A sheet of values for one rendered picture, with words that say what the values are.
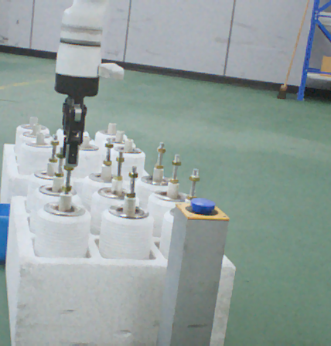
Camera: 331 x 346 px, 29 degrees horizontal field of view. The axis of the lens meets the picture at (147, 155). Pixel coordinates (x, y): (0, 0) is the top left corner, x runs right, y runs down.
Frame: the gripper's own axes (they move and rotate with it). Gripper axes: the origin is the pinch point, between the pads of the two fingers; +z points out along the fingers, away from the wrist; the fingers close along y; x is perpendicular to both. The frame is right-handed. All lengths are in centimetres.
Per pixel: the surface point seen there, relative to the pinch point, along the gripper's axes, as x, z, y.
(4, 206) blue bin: -11, 24, -44
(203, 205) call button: 19.7, 2.6, 17.5
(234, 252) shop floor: 53, 36, -49
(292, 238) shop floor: 77, 36, -64
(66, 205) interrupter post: 0.2, 9.2, 0.6
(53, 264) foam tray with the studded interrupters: -1.8, 17.6, 7.2
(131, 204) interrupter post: 11.8, 8.5, 0.0
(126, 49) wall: 117, 12, -641
